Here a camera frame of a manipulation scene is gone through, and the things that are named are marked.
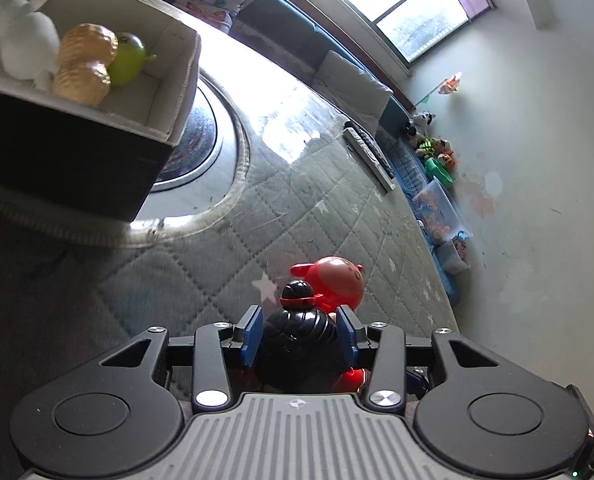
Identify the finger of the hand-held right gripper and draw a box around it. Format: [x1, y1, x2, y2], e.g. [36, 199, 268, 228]
[406, 367, 432, 398]

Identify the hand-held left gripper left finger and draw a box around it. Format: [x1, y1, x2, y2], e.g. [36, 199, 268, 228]
[100, 304, 267, 413]

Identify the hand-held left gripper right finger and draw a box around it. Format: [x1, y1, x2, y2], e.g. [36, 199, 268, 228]
[336, 304, 504, 413]

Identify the black-haired doll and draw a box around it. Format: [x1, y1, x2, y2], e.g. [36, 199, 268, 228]
[254, 280, 368, 396]

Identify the dark cardboard box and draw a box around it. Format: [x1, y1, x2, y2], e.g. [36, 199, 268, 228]
[0, 0, 202, 223]

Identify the green round toy figure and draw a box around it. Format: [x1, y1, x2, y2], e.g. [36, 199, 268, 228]
[108, 32, 158, 87]

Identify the tan peanut toy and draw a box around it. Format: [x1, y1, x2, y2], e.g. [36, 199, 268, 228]
[52, 23, 119, 107]

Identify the white plush rabbit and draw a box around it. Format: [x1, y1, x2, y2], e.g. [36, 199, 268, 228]
[0, 0, 70, 91]

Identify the grey quilted star-print desktop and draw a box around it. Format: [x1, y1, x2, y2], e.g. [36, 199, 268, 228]
[0, 20, 460, 411]

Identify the red hooded toy figure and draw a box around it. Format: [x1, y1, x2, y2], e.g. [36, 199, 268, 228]
[289, 256, 365, 313]

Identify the small white container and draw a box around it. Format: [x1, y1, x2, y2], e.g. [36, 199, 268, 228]
[434, 230, 472, 275]

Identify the clear plastic storage box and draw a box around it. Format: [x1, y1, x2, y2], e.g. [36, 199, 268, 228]
[412, 177, 465, 248]

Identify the dark remote control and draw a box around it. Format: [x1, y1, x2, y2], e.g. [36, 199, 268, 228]
[345, 121, 395, 181]

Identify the green plastic bowl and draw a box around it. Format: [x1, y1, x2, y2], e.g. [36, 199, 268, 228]
[424, 157, 455, 188]

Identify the white remote control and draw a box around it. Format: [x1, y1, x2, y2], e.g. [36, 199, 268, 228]
[343, 127, 396, 192]

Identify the brown plush bear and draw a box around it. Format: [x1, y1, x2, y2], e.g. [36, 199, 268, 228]
[414, 136, 443, 161]

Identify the round glass turntable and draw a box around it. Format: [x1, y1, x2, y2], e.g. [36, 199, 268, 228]
[132, 67, 252, 248]

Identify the black and white plush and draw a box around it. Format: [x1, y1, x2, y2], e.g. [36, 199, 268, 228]
[404, 110, 437, 138]

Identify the white cushion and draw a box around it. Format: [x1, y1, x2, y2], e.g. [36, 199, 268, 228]
[313, 50, 394, 133]

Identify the colourful pinwheel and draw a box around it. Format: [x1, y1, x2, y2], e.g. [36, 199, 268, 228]
[417, 74, 464, 111]

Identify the blue sofa bench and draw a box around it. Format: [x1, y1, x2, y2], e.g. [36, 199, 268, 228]
[67, 0, 472, 306]

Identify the window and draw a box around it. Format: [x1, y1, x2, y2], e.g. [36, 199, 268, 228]
[297, 0, 498, 66]

